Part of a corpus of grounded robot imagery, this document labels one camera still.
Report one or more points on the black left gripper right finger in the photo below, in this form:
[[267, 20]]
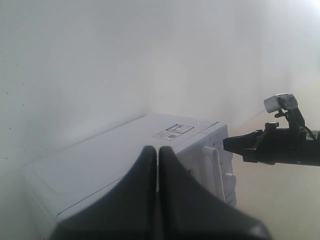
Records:
[[190, 212]]

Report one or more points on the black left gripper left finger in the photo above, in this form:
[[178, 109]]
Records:
[[124, 213]]

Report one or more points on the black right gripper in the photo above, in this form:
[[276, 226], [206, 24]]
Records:
[[275, 144]]

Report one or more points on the white microwave door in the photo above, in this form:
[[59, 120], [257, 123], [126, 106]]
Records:
[[203, 164]]

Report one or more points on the white Midea microwave body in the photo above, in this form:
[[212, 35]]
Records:
[[88, 169]]

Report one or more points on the upper white power knob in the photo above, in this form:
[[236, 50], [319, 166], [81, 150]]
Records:
[[229, 183]]

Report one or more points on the blue white info sticker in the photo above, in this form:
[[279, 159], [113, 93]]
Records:
[[173, 132]]

